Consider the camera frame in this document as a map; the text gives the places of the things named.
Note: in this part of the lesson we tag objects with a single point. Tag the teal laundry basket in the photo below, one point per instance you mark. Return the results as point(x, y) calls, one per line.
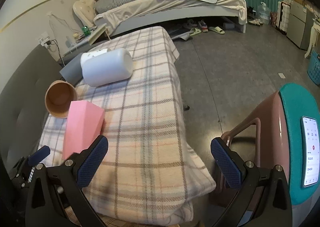
point(314, 68)

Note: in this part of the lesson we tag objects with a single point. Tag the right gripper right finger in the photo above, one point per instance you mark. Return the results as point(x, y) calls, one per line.
point(273, 207)

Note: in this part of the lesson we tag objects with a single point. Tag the white floral paper cup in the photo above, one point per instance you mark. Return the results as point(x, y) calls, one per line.
point(96, 53)

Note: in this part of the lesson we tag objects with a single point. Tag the clear water jug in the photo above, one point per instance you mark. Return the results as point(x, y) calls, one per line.
point(263, 13)

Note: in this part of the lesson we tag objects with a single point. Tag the green slipper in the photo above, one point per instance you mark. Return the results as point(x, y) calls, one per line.
point(217, 30)

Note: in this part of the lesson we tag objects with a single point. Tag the white bedside table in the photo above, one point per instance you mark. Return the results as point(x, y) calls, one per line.
point(90, 39)

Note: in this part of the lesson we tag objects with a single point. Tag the green bottle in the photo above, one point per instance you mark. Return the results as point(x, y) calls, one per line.
point(86, 31)

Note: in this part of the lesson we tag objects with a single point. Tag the grey plastic cup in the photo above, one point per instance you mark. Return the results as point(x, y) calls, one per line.
point(72, 72)

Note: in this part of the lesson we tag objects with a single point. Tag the brown paper cup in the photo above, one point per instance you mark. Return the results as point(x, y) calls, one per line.
point(58, 98)

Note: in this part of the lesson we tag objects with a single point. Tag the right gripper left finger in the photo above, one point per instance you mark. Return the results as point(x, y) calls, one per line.
point(55, 188)

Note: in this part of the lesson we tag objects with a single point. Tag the plaid blanket on table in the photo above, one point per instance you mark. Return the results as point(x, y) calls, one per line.
point(150, 174)

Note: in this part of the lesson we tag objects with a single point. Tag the pink stool teal cushion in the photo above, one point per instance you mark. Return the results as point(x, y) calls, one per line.
point(278, 138)

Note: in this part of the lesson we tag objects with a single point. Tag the white cylindrical cup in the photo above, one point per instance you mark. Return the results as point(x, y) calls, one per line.
point(113, 66)

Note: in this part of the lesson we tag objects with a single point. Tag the wall power socket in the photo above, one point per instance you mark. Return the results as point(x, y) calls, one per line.
point(44, 40)

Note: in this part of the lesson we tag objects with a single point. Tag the grey mini fridge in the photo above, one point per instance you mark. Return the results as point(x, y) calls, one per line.
point(300, 23)

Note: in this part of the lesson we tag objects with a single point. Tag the bed with beige sheets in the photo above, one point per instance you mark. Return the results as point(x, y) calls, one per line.
point(141, 13)

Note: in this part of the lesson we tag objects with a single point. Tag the pink hexagonal plastic cup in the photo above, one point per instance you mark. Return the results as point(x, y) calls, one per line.
point(84, 124)

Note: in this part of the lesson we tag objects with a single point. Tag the smartphone lit screen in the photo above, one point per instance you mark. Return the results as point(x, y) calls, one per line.
point(310, 136)

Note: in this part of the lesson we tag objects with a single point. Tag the grey sofa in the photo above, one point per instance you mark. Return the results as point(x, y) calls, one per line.
point(23, 112)

